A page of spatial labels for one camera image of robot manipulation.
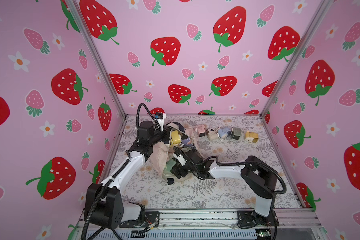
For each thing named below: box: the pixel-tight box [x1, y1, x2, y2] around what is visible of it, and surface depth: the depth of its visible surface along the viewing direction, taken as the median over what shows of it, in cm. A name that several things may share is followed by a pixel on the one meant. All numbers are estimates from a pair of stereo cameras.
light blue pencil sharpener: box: [218, 127, 232, 139], surface depth 106 cm
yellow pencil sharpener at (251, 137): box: [244, 131, 259, 144], surface depth 106 cm
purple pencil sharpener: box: [181, 136, 193, 146], surface depth 91 cm
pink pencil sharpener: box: [196, 124, 206, 137], surface depth 108 cm
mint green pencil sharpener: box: [164, 160, 177, 172], surface depth 89 cm
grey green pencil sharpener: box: [231, 127, 242, 140], surface depth 106 cm
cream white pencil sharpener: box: [207, 128, 219, 141], surface depth 106 cm
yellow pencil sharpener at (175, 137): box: [171, 130, 181, 145], surface depth 95 cm
